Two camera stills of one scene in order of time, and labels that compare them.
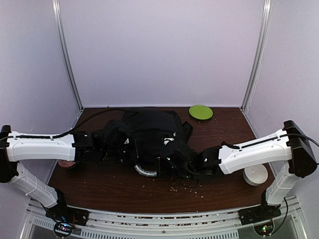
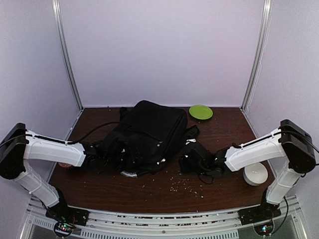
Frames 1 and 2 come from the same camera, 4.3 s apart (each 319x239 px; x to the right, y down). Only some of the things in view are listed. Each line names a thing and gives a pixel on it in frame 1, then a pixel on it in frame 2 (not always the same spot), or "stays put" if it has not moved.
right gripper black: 162,172 to 184,168
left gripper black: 133,155 to 116,169
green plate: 201,112 stays put
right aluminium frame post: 267,14 stays put
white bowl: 255,175 stays put
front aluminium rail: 104,224 stays put
